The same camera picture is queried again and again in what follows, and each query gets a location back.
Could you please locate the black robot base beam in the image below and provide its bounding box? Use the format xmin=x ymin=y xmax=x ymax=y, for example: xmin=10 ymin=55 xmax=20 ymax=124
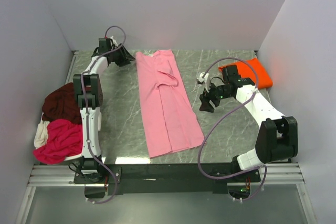
xmin=73 ymin=164 xmax=261 ymax=198

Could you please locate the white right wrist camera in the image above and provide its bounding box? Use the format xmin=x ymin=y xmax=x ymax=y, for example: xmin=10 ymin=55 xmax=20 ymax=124
xmin=197 ymin=72 xmax=211 ymax=92

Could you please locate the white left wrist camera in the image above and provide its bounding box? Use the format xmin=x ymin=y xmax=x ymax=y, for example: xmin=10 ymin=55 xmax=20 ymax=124
xmin=105 ymin=36 xmax=119 ymax=48

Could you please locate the pink t shirt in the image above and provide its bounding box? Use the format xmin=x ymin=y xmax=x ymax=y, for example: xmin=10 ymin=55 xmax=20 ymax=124
xmin=135 ymin=50 xmax=204 ymax=158

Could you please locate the folded orange t shirt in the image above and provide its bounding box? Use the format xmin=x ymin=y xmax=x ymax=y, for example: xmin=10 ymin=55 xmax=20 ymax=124
xmin=218 ymin=58 xmax=273 ymax=89

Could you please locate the aluminium rail frame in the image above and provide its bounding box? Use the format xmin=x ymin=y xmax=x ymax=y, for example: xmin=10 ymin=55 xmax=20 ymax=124
xmin=27 ymin=163 xmax=305 ymax=187

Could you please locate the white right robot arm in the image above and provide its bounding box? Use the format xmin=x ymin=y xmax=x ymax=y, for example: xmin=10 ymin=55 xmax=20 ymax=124
xmin=197 ymin=65 xmax=298 ymax=175

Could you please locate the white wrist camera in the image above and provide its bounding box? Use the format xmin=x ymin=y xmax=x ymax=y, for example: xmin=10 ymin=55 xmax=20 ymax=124
xmin=105 ymin=36 xmax=119 ymax=48
xmin=197 ymin=72 xmax=211 ymax=92

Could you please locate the magenta t shirt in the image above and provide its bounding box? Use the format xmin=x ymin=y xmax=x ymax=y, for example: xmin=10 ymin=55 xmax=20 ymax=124
xmin=33 ymin=119 xmax=83 ymax=165

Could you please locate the white laundry basket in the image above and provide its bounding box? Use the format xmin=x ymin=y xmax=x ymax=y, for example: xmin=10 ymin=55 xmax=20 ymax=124
xmin=39 ymin=111 xmax=103 ymax=162

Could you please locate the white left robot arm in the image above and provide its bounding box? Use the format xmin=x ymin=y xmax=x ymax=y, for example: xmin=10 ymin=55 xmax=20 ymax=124
xmin=73 ymin=36 xmax=135 ymax=183

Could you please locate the dark red t shirt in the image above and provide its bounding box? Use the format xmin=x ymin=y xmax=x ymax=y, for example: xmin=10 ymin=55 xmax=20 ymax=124
xmin=42 ymin=82 xmax=82 ymax=125

